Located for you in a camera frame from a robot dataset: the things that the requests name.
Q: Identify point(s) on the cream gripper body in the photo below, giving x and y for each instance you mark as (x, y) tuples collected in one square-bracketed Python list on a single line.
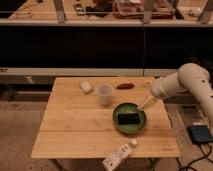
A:
[(149, 101)]

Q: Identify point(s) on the black eraser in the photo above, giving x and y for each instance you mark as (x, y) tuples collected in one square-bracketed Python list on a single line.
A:
[(124, 119)]

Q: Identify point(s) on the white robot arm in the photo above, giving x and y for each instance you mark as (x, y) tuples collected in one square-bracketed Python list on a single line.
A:
[(190, 78)]

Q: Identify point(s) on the white sponge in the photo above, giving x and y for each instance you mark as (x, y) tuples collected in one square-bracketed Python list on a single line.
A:
[(86, 87)]

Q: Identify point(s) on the brown sausage-shaped object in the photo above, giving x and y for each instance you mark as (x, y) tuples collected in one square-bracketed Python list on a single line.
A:
[(125, 86)]

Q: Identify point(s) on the green bowl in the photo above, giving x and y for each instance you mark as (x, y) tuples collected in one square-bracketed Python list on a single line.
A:
[(129, 108)]

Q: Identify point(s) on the clear plastic cup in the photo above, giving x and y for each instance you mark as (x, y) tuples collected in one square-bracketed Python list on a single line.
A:
[(104, 92)]

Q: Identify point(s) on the black power adapter box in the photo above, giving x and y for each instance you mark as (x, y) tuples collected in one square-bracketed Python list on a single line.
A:
[(199, 134)]

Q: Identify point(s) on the wooden table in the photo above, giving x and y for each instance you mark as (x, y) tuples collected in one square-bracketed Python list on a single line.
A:
[(76, 125)]

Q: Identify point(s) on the white tube bottle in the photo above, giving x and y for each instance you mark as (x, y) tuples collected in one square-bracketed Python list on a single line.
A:
[(111, 162)]

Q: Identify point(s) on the clear container with food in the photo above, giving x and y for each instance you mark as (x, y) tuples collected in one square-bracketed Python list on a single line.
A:
[(135, 9)]

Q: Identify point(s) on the black remote on shelf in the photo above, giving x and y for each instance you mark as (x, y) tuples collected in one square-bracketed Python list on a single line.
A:
[(79, 9)]

